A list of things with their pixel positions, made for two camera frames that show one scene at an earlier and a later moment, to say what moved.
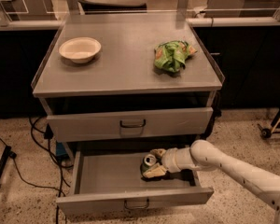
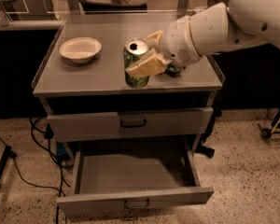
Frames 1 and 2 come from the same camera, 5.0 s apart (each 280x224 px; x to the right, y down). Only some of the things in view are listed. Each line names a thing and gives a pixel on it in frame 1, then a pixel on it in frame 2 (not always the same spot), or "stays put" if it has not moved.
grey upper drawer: [136, 124] stays put
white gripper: [170, 160] -> [176, 43]
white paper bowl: [80, 49] stays put
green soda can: [148, 160] -> [134, 50]
